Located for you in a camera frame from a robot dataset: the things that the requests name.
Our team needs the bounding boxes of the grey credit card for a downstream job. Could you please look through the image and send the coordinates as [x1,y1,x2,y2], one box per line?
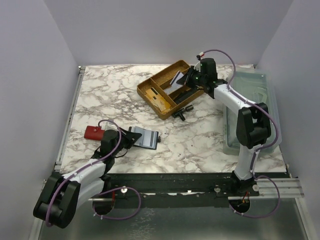
[170,71,184,86]

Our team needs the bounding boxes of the clear plastic storage box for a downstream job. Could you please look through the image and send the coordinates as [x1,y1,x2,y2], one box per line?
[222,66,282,156]

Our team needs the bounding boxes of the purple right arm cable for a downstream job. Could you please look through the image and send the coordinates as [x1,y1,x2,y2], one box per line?
[196,49,282,218]

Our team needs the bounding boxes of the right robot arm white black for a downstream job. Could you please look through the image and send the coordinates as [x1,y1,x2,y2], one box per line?
[176,58,272,181]

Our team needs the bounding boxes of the grey cards in tray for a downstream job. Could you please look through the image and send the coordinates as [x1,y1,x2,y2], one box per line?
[163,84,184,95]

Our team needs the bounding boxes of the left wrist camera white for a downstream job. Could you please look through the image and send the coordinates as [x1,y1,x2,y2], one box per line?
[104,121,118,131]

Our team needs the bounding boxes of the brown woven organizer tray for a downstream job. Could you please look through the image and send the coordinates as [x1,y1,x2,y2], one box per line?
[137,60,204,120]

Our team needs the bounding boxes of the black T-shaped pipe fitting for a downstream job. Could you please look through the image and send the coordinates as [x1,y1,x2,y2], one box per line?
[171,104,194,122]

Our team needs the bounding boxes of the black cards in tray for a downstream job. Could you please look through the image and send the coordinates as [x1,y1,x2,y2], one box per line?
[173,89,203,107]

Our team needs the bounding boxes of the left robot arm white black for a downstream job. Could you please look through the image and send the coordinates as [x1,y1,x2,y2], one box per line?
[33,128,142,229]

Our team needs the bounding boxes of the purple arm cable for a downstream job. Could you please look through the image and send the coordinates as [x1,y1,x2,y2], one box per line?
[196,49,282,218]
[44,119,142,227]

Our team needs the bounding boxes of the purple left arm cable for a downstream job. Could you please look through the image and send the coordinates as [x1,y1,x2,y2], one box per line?
[44,119,142,227]

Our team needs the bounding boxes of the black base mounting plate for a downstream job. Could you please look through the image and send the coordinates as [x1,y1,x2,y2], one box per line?
[96,173,259,209]

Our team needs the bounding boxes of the red leather card holder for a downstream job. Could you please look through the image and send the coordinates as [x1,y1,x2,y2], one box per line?
[84,125,105,141]

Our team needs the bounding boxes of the yellow cards in tray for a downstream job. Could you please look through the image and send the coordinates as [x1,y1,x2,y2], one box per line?
[146,87,171,114]

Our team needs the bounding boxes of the black leather card holder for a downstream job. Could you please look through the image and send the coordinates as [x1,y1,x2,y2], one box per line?
[128,126,162,150]

